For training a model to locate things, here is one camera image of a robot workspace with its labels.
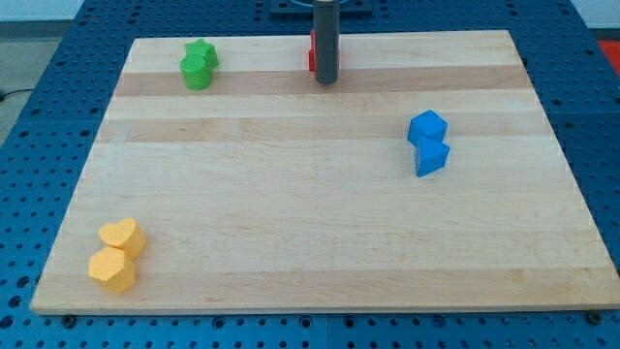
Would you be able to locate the blue triangle block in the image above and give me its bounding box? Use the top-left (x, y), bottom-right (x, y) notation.
top-left (415, 137), bottom-right (450, 177)

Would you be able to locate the wooden board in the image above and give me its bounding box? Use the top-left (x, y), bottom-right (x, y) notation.
top-left (31, 30), bottom-right (619, 315)

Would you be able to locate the red block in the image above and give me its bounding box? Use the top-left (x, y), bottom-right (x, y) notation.
top-left (308, 29), bottom-right (340, 73)

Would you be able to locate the blue cube block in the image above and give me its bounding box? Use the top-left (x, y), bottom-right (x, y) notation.
top-left (407, 110), bottom-right (449, 145)

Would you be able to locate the green cylinder block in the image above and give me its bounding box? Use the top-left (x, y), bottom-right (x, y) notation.
top-left (179, 54), bottom-right (211, 90)

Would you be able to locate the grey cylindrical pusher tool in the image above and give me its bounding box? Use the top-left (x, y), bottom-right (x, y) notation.
top-left (313, 0), bottom-right (339, 85)

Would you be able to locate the green star block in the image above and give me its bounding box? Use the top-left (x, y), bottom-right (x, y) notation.
top-left (184, 38), bottom-right (219, 71)

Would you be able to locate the yellow heart block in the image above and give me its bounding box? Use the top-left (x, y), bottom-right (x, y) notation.
top-left (99, 217), bottom-right (147, 259)

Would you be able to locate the yellow hexagon block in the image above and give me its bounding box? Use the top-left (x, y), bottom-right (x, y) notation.
top-left (88, 247), bottom-right (137, 295)

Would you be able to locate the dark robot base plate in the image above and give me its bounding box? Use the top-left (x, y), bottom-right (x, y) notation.
top-left (266, 0), bottom-right (373, 18)

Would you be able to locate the black cable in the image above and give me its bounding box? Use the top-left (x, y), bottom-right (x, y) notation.
top-left (0, 87), bottom-right (33, 103)

